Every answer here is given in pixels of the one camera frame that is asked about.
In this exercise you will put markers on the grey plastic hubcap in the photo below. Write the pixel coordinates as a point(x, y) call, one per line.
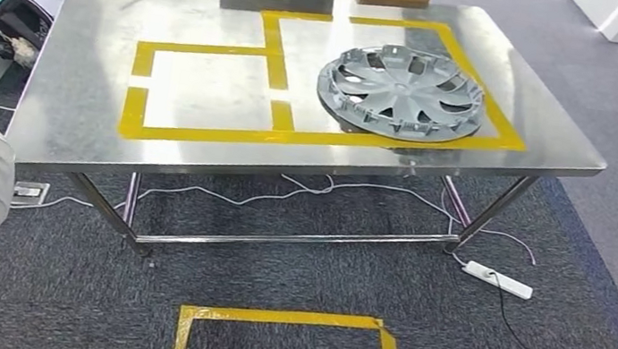
point(404, 90)

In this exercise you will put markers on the metal floor socket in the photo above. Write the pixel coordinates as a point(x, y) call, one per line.
point(31, 193)

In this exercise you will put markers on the white power strip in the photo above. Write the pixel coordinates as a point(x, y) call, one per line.
point(498, 280)

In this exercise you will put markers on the white plinth with light strip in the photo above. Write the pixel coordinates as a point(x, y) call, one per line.
point(593, 10)

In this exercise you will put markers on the large yellow tape frame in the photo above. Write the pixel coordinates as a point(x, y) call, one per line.
point(508, 136)

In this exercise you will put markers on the stainless steel workbench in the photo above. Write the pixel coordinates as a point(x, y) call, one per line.
point(85, 108)

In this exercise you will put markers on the yellow floor tape square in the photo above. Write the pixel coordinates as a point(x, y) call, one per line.
point(278, 315)

